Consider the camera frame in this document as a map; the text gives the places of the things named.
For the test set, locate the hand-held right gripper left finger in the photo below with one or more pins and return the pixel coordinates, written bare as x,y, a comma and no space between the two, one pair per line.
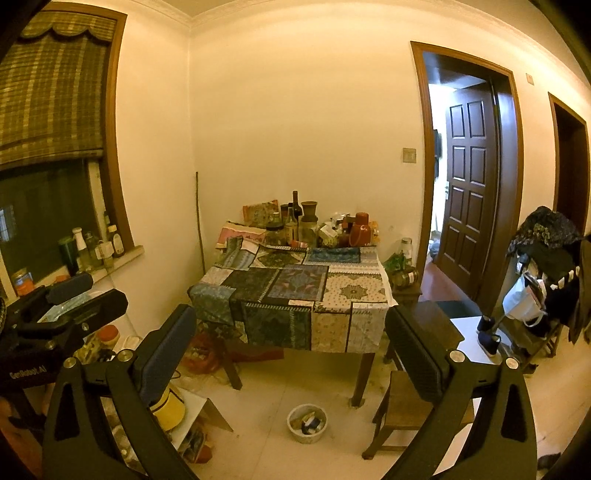
168,350

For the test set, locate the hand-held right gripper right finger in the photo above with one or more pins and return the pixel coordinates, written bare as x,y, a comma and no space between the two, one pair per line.
415,355

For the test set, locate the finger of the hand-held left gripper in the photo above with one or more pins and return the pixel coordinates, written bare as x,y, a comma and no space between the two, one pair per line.
69,286
101,309

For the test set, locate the white plastic bin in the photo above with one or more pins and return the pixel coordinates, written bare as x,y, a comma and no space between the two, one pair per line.
295,431

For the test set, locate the orange lidded jar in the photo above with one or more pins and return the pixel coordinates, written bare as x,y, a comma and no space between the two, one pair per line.
109,335

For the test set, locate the dark green bottle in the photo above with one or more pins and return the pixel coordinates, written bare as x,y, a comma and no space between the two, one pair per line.
68,256

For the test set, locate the white bottle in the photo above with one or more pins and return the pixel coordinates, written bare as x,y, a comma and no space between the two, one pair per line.
81,249

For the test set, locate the light wooden stool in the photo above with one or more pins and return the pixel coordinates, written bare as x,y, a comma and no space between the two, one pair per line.
406,397

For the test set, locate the white cabinet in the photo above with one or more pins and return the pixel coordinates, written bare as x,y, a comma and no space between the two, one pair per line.
466,332

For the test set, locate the labelled brown bottle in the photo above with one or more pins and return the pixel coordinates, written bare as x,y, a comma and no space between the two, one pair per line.
117,242

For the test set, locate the dark doormat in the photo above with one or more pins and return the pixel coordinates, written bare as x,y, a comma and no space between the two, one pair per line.
461,308

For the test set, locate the white folded board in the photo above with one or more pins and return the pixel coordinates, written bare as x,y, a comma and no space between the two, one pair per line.
205,406

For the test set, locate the dark blue shoe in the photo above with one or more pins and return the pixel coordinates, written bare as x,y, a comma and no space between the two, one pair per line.
490,345
485,324

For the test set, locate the striped round jar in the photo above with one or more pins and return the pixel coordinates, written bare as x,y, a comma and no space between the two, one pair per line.
406,278

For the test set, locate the table with patchwork cloth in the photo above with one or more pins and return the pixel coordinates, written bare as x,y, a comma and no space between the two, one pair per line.
351,295

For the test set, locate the green leafy plant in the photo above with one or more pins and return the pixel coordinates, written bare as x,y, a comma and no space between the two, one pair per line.
395,264

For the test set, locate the tall glass jar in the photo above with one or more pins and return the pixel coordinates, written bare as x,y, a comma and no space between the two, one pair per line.
406,250

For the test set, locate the white bag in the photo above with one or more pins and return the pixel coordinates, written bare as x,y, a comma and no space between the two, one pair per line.
521,302

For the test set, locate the thin wooden stick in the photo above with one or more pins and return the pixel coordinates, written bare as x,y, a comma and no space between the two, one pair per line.
200,221

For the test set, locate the red thermos jug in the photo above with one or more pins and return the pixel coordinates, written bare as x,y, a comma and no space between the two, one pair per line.
360,230

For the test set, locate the clothes rack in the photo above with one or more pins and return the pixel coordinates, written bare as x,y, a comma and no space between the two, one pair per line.
554,339

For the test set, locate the white carton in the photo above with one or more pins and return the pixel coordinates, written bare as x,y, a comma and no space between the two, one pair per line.
328,236

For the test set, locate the glass jar with dark lid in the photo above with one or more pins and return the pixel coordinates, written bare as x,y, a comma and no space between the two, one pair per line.
275,234

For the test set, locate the grey canister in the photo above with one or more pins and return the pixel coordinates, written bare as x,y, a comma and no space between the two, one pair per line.
308,233

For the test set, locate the floral printed box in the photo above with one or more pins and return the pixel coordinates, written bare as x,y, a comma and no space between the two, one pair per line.
259,212

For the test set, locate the clear glass bottle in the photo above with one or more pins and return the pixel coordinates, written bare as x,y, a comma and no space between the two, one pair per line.
291,228

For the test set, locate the brown panelled door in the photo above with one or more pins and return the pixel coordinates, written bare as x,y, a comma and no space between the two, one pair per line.
466,184

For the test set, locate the dark patterned clothes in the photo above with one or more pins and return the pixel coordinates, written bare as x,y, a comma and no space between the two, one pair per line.
545,230

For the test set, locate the brown ceramic vase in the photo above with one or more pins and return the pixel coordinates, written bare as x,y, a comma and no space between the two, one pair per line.
310,210

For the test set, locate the dark wine bottle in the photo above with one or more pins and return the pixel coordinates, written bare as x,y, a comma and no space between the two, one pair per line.
296,207

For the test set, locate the bamboo window blind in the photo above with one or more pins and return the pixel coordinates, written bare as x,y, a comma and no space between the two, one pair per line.
51,92

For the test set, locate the brown window frame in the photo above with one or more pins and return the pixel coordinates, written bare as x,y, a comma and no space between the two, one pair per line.
115,184

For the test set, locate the beige light switch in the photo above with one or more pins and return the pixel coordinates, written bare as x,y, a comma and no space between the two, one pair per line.
409,155

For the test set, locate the brown door frame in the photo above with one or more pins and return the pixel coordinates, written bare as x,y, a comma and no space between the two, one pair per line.
556,161
422,138

